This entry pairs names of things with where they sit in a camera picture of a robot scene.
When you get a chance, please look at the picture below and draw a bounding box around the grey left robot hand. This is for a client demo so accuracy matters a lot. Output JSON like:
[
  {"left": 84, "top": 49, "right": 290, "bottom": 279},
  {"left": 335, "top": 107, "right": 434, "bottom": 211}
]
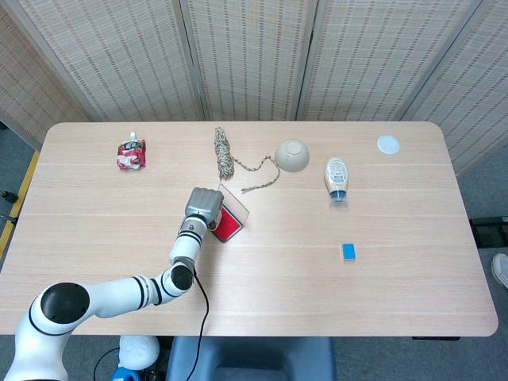
[{"left": 183, "top": 186, "right": 225, "bottom": 232}]

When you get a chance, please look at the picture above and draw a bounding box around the red ink pad clear lid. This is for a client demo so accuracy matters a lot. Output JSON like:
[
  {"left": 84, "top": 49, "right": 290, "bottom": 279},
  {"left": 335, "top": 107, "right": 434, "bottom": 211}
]
[{"left": 212, "top": 183, "right": 251, "bottom": 244}]

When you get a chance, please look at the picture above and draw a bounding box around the crumpled red spout pouch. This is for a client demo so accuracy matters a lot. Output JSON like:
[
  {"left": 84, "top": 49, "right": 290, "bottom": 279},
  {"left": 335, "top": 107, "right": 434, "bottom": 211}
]
[{"left": 116, "top": 132, "right": 148, "bottom": 172}]

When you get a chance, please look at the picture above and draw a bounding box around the upturned beige bowl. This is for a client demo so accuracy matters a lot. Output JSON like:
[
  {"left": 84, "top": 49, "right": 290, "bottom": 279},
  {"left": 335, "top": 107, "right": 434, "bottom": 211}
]
[{"left": 274, "top": 138, "right": 310, "bottom": 174}]

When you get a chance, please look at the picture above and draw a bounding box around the cream squeeze sauce bottle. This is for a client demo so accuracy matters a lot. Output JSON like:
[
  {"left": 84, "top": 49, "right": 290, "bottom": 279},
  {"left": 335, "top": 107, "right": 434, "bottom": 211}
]
[{"left": 324, "top": 156, "right": 351, "bottom": 208}]

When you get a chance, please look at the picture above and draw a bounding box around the white rounded shell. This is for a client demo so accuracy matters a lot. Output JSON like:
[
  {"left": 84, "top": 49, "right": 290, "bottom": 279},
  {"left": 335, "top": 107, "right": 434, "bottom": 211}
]
[{"left": 118, "top": 336, "right": 161, "bottom": 370}]

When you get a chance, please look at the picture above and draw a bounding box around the woven folding screen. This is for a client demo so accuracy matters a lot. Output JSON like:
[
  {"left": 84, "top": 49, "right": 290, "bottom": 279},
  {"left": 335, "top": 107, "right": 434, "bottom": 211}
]
[{"left": 0, "top": 0, "right": 508, "bottom": 175}]

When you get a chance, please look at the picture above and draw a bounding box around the blue plastic part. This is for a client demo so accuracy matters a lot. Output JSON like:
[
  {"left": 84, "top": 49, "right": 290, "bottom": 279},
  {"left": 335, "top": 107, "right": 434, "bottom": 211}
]
[{"left": 110, "top": 367, "right": 138, "bottom": 381}]

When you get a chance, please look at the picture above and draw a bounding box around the white round grommet cover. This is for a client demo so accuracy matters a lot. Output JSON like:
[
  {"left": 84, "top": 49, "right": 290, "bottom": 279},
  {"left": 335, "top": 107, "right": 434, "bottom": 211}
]
[{"left": 375, "top": 135, "right": 401, "bottom": 155}]

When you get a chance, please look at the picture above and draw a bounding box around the black table foot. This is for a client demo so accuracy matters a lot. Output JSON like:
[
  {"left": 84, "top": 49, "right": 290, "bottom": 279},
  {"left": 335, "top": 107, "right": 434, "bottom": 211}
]
[{"left": 470, "top": 216, "right": 508, "bottom": 247}]

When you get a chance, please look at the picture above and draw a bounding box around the white shoe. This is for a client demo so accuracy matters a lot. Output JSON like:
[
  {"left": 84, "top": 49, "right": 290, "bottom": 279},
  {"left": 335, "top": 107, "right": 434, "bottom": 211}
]
[{"left": 491, "top": 252, "right": 508, "bottom": 291}]

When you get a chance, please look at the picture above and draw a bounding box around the braided beige rope bundle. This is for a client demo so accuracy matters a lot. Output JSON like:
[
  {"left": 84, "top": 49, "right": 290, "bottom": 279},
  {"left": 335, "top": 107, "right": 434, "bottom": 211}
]
[{"left": 214, "top": 126, "right": 282, "bottom": 194}]

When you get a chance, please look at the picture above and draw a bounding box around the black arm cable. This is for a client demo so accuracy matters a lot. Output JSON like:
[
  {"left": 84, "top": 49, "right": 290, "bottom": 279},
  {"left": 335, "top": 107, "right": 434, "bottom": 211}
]
[{"left": 185, "top": 267, "right": 210, "bottom": 381}]

